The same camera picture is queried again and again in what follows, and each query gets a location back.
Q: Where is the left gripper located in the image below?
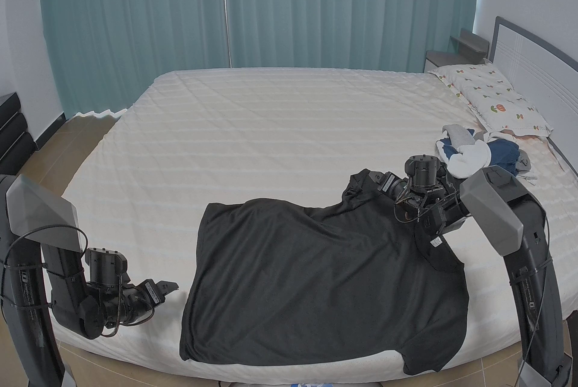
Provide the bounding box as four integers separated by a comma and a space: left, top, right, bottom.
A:
129, 280, 180, 316

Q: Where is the black T-shirt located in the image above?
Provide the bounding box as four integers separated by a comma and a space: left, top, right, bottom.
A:
179, 169, 470, 377

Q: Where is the pile of clothes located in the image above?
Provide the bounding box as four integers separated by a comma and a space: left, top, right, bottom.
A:
435, 123, 538, 187

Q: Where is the grey bedside table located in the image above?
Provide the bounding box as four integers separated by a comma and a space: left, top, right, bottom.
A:
425, 28, 490, 72

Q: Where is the black chest of drawers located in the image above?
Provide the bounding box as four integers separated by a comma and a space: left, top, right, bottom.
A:
0, 92, 39, 178

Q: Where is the black cable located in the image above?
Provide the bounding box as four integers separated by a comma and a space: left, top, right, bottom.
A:
4, 224, 89, 286

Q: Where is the bed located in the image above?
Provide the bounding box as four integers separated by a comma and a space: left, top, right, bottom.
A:
45, 16, 578, 383

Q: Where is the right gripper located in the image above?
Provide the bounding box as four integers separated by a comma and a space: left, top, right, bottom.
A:
376, 171, 409, 198

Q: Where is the white printed pillow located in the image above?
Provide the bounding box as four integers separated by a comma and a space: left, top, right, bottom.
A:
428, 62, 554, 138

